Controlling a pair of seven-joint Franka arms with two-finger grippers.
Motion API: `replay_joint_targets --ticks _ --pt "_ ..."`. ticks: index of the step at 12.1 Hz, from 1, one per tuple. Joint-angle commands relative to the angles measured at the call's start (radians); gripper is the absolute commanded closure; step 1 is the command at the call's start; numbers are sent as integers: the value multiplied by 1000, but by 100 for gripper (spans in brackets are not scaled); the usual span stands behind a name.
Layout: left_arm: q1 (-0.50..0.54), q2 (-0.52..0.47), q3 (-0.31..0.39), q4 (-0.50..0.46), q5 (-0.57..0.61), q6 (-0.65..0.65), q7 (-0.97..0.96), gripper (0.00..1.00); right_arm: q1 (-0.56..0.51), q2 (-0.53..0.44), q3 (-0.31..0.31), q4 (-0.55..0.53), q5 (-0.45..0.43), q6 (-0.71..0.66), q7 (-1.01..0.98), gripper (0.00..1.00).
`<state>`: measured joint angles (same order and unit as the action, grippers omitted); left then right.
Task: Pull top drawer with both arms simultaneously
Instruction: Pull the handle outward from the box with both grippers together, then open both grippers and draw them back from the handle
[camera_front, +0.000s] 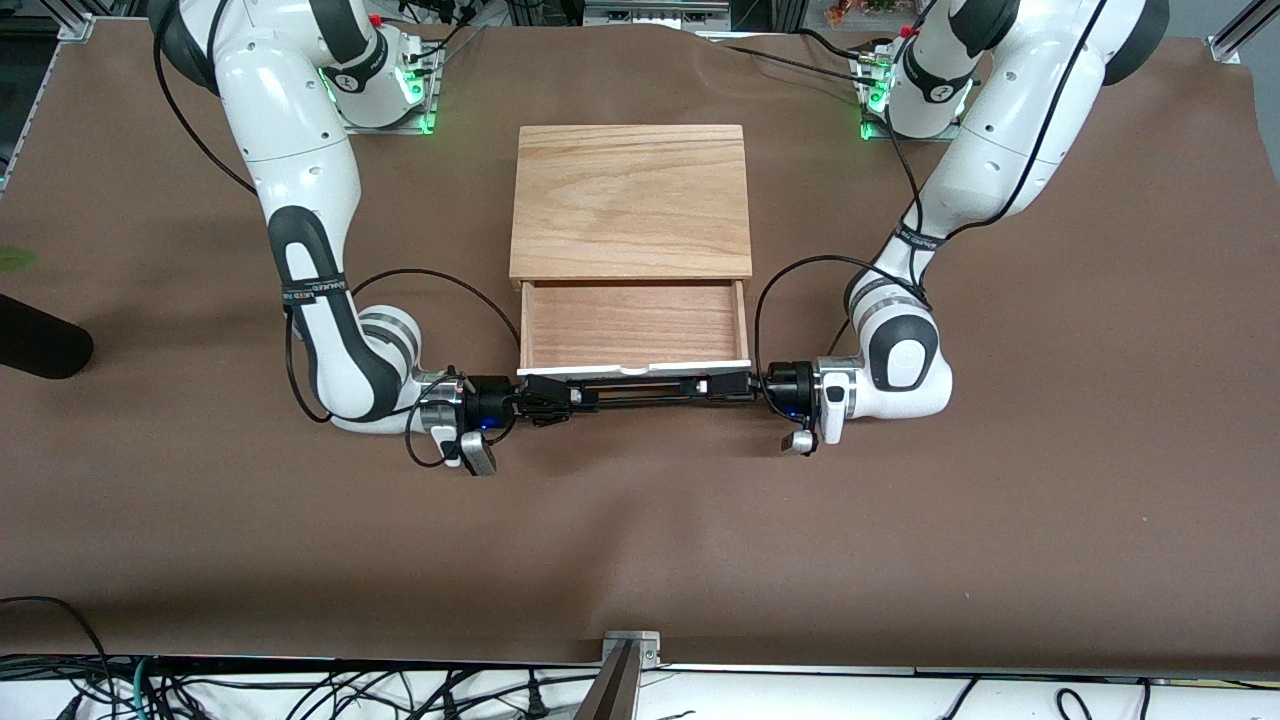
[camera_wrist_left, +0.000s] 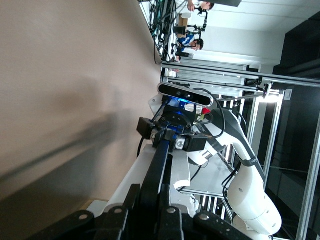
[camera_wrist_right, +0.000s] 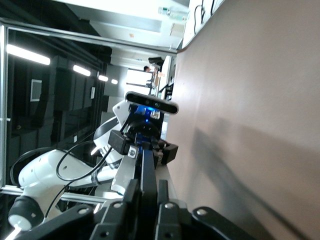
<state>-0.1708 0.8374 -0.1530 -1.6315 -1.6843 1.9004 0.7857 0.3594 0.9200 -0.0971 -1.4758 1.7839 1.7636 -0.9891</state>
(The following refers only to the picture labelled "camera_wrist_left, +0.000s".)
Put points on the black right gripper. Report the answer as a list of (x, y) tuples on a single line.
[(177, 120)]

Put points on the white wall switch plate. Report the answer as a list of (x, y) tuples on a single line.
[(288, 94)]

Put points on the small brown cardboard box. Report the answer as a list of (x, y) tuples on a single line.
[(183, 22)]

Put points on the person in blue shirt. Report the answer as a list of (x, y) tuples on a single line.
[(190, 42)]

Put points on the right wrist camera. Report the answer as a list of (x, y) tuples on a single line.
[(170, 90)]

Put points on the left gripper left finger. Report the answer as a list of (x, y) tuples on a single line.
[(117, 225)]

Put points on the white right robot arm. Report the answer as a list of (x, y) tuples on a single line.
[(250, 200)]

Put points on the red round connector cap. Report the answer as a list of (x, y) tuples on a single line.
[(206, 111)]

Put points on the standing person white shirt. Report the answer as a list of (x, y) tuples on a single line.
[(200, 5)]

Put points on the aluminium profile cell frame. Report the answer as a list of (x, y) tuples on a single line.
[(275, 80)]

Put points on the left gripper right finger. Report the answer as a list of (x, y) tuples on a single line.
[(175, 225)]

